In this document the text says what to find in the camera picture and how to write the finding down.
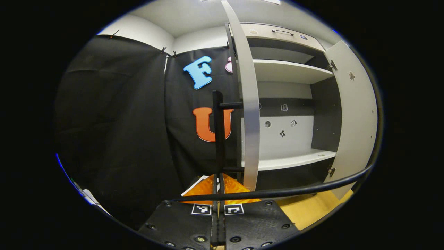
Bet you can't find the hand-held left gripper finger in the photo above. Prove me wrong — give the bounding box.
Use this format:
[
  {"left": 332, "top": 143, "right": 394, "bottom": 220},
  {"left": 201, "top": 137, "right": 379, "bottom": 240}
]
[
  {"left": 138, "top": 174, "right": 220, "bottom": 250},
  {"left": 218, "top": 173, "right": 300, "bottom": 250}
]

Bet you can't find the grey cabinet door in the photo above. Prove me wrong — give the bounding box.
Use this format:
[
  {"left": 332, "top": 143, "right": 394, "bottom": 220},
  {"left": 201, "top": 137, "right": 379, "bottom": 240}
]
[
  {"left": 212, "top": 0, "right": 261, "bottom": 209},
  {"left": 323, "top": 40, "right": 378, "bottom": 200}
]

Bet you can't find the grey double-door shoe cabinet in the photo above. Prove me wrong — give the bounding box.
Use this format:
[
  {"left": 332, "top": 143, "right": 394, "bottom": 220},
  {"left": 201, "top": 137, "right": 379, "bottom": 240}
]
[{"left": 225, "top": 22, "right": 342, "bottom": 191}]

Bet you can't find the black backdrop cloth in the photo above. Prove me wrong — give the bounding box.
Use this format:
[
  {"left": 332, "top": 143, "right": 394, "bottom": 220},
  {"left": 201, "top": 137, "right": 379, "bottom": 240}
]
[{"left": 54, "top": 35, "right": 243, "bottom": 230}]

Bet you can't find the black cable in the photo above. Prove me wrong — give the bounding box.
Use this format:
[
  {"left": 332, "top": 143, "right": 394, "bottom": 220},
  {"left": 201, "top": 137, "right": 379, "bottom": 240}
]
[{"left": 168, "top": 52, "right": 385, "bottom": 203}]

